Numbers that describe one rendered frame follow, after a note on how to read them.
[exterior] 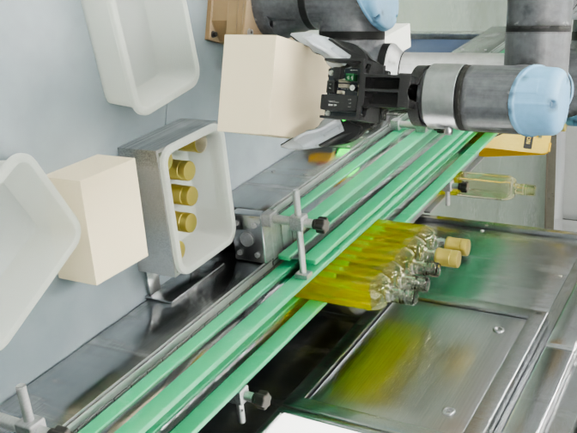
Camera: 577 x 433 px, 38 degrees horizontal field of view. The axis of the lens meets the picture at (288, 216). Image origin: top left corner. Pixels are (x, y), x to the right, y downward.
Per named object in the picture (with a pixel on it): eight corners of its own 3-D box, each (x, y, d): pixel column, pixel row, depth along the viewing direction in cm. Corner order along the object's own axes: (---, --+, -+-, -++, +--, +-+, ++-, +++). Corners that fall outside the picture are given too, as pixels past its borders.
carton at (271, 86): (224, 34, 104) (276, 34, 100) (288, 52, 118) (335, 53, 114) (216, 131, 105) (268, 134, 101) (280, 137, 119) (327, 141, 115)
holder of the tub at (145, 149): (143, 299, 144) (179, 307, 140) (117, 147, 134) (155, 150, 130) (200, 259, 157) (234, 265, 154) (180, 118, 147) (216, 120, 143)
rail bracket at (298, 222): (266, 275, 153) (327, 285, 147) (257, 189, 146) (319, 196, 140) (274, 268, 155) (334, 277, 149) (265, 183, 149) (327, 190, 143)
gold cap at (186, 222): (163, 214, 143) (184, 216, 141) (175, 207, 145) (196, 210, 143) (166, 233, 144) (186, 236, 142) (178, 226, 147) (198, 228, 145)
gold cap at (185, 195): (164, 187, 142) (185, 190, 140) (176, 180, 145) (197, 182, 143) (167, 206, 143) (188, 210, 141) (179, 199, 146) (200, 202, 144)
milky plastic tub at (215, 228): (140, 272, 141) (181, 280, 137) (118, 146, 133) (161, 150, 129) (198, 233, 155) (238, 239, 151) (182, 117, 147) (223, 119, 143)
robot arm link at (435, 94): (477, 68, 98) (470, 137, 99) (440, 67, 100) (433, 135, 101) (457, 59, 91) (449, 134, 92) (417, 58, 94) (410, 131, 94)
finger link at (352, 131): (307, 124, 106) (361, 88, 102) (313, 125, 108) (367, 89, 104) (323, 155, 105) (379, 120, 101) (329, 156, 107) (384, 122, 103)
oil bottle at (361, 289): (282, 295, 160) (385, 314, 149) (279, 270, 158) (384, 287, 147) (296, 283, 164) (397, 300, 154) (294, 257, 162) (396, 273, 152)
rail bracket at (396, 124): (387, 131, 197) (442, 135, 190) (386, 100, 194) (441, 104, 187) (394, 126, 200) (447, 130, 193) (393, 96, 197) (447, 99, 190)
